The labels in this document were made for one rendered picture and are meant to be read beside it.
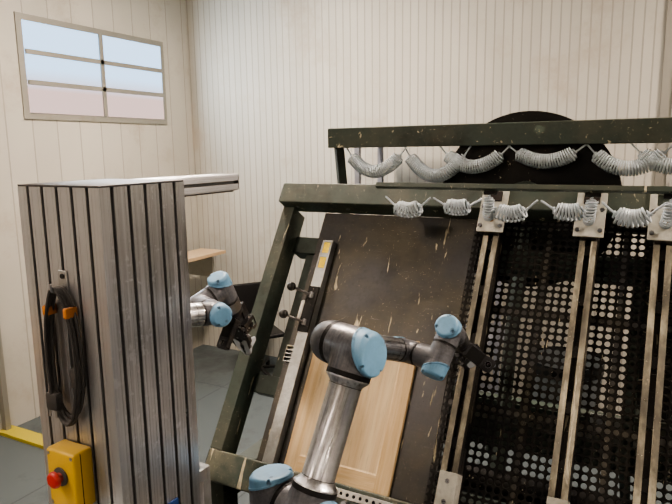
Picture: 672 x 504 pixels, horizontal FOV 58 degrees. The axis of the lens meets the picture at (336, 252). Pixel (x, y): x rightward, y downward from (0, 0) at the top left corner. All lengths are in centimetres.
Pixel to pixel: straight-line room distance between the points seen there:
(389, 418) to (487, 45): 355
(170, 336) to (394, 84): 423
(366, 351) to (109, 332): 60
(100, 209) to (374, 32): 447
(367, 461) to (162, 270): 122
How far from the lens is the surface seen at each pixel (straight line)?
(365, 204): 259
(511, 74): 513
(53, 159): 542
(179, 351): 149
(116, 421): 140
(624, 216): 221
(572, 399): 216
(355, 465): 236
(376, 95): 548
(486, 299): 229
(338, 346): 155
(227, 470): 258
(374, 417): 235
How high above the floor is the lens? 209
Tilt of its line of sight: 10 degrees down
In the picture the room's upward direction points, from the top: 1 degrees counter-clockwise
